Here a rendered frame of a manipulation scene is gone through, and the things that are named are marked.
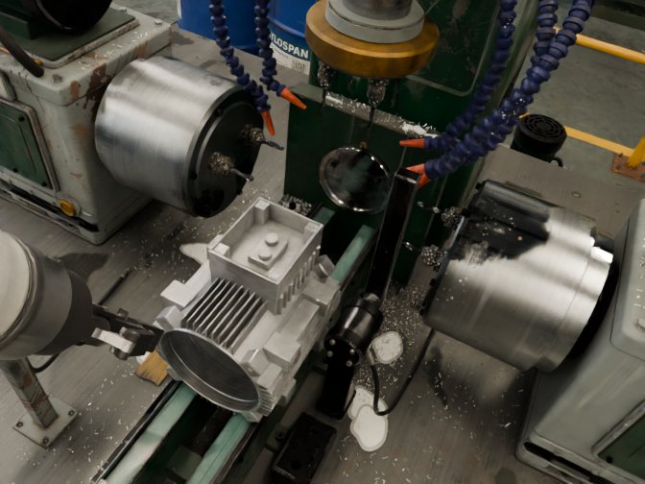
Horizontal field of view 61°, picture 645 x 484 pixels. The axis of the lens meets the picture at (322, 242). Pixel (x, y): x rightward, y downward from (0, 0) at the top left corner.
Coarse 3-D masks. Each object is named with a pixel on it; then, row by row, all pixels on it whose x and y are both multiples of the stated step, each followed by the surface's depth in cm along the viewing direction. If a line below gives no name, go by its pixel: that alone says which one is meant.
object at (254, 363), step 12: (324, 264) 76; (324, 276) 76; (168, 312) 67; (180, 312) 68; (168, 324) 67; (252, 360) 64; (264, 360) 65; (168, 372) 77; (252, 372) 64; (252, 420) 73
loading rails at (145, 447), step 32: (352, 256) 100; (352, 288) 101; (320, 352) 97; (160, 416) 76; (192, 416) 81; (128, 448) 73; (160, 448) 75; (224, 448) 74; (256, 448) 81; (96, 480) 68; (128, 480) 70; (160, 480) 80; (192, 480) 71; (224, 480) 71
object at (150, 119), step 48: (144, 96) 88; (192, 96) 87; (240, 96) 92; (96, 144) 94; (144, 144) 88; (192, 144) 86; (240, 144) 99; (144, 192) 96; (192, 192) 91; (240, 192) 106
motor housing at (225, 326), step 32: (192, 288) 73; (224, 288) 68; (192, 320) 66; (224, 320) 65; (256, 320) 67; (288, 320) 71; (320, 320) 76; (160, 352) 75; (192, 352) 78; (224, 352) 81; (192, 384) 76; (224, 384) 78; (256, 384) 66; (288, 384) 72
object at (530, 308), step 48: (480, 192) 78; (480, 240) 74; (528, 240) 73; (576, 240) 73; (432, 288) 80; (480, 288) 74; (528, 288) 72; (576, 288) 71; (480, 336) 78; (528, 336) 74; (576, 336) 72
